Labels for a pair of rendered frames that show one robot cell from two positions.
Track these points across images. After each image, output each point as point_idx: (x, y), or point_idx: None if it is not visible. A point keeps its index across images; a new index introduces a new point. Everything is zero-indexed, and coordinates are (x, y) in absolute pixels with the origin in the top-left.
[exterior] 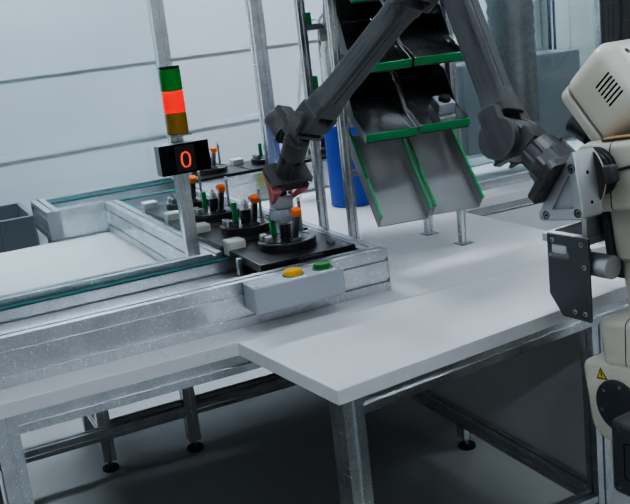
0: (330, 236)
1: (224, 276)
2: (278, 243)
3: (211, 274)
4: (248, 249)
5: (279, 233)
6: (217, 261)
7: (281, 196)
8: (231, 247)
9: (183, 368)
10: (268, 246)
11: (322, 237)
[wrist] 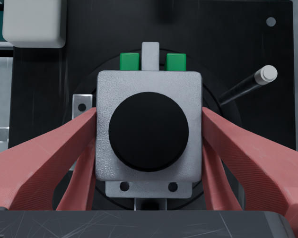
0: (289, 144)
1: (8, 84)
2: (102, 181)
3: None
4: (54, 81)
5: (161, 63)
6: None
7: (133, 176)
8: (15, 45)
9: None
10: (70, 179)
11: (267, 134)
